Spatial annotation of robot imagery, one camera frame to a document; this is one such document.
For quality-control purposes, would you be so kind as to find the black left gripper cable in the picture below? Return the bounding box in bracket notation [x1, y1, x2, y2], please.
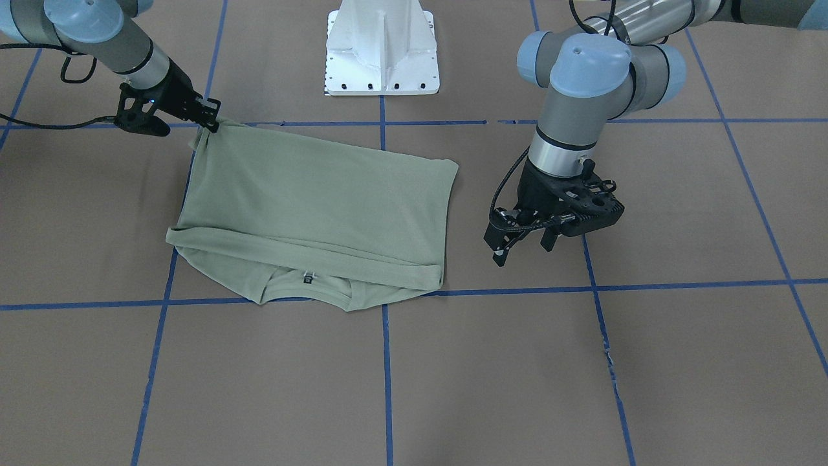
[489, 148, 615, 234]

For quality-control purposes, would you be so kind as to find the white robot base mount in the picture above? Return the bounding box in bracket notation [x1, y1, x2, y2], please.
[323, 1, 441, 96]

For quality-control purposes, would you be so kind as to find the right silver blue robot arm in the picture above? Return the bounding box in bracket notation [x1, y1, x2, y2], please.
[1, 1, 220, 137]

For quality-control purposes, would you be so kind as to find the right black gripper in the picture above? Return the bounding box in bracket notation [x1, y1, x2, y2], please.
[113, 61, 221, 137]

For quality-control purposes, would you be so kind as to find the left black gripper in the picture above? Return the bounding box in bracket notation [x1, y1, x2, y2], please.
[485, 159, 625, 267]

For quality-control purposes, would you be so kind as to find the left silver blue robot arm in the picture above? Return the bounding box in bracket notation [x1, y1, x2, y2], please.
[484, 1, 826, 266]

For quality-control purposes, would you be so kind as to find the sage green long-sleeve shirt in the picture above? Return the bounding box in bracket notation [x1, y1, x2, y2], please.
[166, 118, 459, 312]

